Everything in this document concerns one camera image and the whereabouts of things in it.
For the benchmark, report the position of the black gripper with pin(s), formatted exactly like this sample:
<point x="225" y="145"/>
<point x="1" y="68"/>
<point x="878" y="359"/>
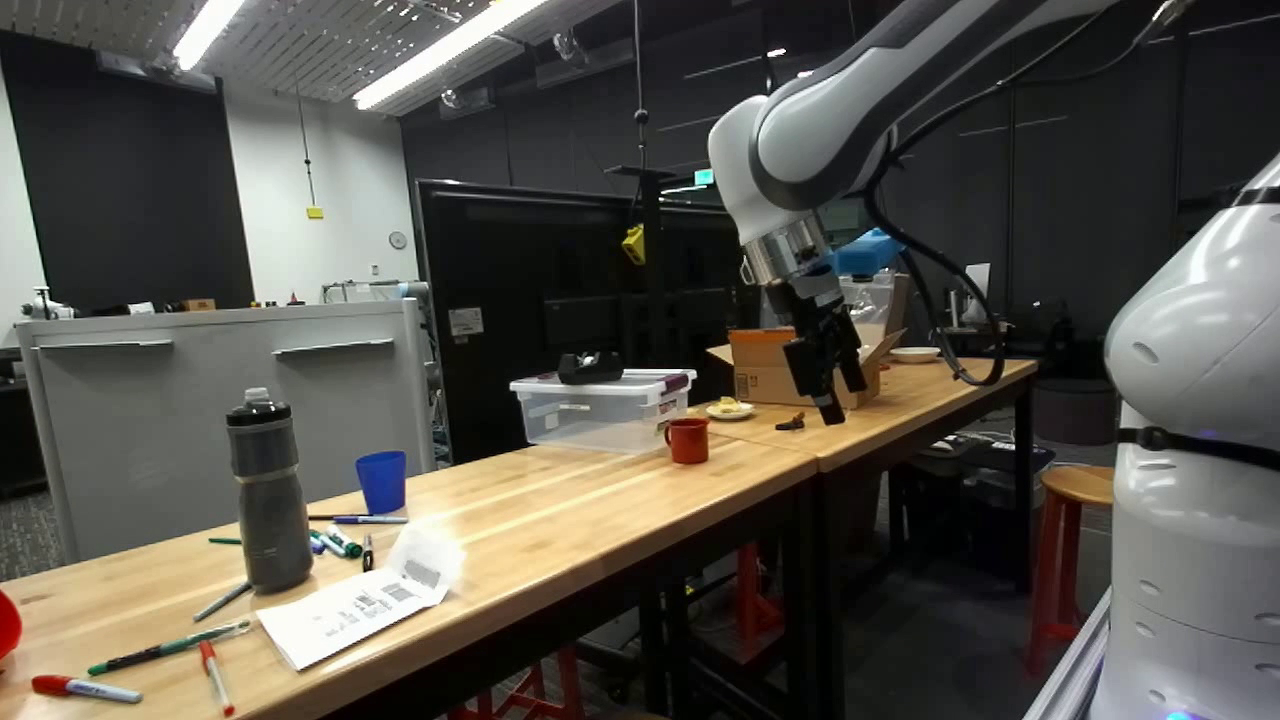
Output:
<point x="798" y="286"/>

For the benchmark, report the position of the red cup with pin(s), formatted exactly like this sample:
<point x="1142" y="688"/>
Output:
<point x="686" y="438"/>

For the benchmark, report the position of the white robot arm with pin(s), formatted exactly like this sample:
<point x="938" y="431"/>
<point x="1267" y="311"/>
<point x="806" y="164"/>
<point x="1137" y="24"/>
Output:
<point x="1194" y="620"/>

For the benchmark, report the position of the blue plastic cup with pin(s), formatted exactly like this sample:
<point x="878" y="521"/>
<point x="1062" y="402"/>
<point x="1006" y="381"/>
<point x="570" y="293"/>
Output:
<point x="383" y="481"/>

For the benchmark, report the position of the cardboard box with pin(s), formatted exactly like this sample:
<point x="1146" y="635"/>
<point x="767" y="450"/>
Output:
<point x="771" y="364"/>

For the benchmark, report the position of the plate with food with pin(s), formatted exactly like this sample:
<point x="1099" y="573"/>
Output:
<point x="729" y="408"/>

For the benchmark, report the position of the clear plastic storage bin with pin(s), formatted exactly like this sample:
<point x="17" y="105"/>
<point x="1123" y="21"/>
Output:
<point x="608" y="418"/>

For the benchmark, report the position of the yellow tag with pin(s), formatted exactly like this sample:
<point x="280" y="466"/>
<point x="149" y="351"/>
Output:
<point x="635" y="246"/>

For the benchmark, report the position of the black object on bin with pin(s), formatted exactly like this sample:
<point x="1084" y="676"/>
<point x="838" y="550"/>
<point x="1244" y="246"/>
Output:
<point x="588" y="364"/>

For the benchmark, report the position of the wooden stool red legs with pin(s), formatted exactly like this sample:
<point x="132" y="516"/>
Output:
<point x="1069" y="490"/>

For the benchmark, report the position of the black partition screen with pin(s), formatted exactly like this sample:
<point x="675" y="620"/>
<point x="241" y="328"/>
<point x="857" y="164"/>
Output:
<point x="523" y="276"/>

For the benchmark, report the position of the white paper sheet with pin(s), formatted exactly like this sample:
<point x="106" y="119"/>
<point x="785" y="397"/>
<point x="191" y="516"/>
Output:
<point x="415" y="578"/>

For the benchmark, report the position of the grey water bottle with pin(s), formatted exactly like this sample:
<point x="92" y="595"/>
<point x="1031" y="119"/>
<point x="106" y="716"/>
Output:
<point x="267" y="466"/>

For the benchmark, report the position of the red marker pen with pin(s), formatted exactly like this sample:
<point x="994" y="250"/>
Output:
<point x="208" y="663"/>

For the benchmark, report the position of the grey metal cabinet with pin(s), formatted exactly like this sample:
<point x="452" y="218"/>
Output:
<point x="132" y="408"/>

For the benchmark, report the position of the green marker pen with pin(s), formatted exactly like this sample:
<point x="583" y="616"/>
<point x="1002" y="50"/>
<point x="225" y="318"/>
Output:
<point x="171" y="647"/>

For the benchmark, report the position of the red capped white marker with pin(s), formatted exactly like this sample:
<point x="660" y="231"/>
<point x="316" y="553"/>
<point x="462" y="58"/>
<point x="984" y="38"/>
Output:
<point x="91" y="688"/>

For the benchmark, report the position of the red bowl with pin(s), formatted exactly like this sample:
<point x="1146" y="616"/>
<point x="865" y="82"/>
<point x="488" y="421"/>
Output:
<point x="9" y="627"/>

